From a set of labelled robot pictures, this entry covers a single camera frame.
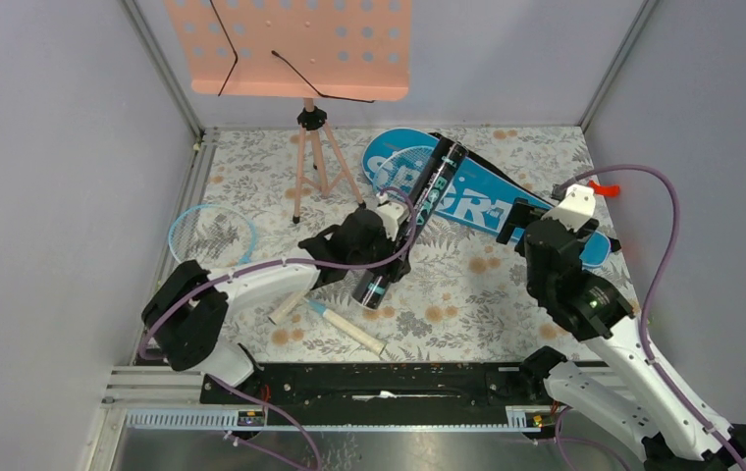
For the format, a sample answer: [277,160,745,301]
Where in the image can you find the black shuttlecock tube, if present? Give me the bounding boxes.
[352,137,467,310]

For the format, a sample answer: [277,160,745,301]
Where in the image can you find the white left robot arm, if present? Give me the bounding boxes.
[138,202,416,403]

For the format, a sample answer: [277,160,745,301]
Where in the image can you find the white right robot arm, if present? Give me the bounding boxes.
[497,198,746,470]

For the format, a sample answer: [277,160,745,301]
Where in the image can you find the light blue racket on bag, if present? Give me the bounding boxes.
[269,146,434,325]

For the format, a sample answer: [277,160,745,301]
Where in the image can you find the blue sport racket bag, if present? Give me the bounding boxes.
[360,128,612,269]

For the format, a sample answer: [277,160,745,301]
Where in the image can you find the orange clip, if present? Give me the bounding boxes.
[588,181,621,198]

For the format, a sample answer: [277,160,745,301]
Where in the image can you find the pink tripod stand legs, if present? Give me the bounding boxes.
[292,98,366,225]

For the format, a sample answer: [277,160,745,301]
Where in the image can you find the light blue racket at left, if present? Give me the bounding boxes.
[168,204,389,357]

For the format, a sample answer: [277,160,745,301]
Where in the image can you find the pink perforated music stand desk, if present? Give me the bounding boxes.
[164,0,413,103]

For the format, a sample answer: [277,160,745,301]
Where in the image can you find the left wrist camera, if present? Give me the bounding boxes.
[375,200,409,233]

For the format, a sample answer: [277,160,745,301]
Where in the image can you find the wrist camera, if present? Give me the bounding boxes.
[375,200,409,233]
[545,184,596,233]

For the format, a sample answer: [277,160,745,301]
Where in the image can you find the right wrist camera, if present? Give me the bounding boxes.
[545,184,596,233]

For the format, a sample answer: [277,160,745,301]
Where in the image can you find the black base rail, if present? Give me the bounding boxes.
[237,362,560,429]

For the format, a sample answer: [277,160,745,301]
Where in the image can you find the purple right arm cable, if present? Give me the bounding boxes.
[554,164,746,471]

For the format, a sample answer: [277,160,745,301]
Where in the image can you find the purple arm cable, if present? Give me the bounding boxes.
[137,186,420,471]
[554,164,746,471]

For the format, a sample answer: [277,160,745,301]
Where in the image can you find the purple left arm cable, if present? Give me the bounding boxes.
[137,186,420,471]

